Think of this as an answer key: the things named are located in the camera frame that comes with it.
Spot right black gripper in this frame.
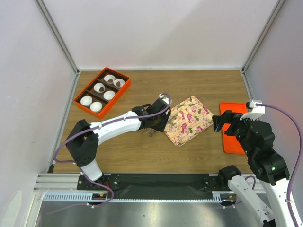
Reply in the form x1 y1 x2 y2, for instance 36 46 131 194
211 109 257 156

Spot metal tongs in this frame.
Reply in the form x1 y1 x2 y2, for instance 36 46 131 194
148 113 182 138

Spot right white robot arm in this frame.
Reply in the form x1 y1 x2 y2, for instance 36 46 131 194
212 103 303 227

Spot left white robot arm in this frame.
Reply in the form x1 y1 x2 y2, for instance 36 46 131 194
66 97 171 189

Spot orange chocolate box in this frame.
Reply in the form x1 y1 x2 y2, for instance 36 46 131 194
74 67 131 119

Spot orange box lid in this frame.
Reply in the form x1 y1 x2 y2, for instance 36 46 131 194
219 101 256 156

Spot floral serving tray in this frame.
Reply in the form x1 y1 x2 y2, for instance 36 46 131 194
164 96 213 147

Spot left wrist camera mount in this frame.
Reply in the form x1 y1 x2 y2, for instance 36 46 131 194
159 93 172 106

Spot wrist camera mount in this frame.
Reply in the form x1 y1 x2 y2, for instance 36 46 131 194
240 99 266 121
159 93 172 106

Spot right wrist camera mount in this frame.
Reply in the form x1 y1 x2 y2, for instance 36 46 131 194
240 99 266 121

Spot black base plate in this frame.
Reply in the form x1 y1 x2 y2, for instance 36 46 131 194
77 173 228 200

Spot white cable duct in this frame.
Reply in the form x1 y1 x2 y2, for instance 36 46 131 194
44 192 236 203

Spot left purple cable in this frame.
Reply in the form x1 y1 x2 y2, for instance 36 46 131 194
52 93 173 164

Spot aluminium frame post right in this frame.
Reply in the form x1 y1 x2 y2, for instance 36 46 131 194
242 0 286 73

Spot aluminium frame post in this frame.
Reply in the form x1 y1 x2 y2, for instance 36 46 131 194
34 0 80 75
242 0 286 73

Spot aluminium frame post left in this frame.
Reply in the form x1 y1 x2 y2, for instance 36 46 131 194
34 0 80 75

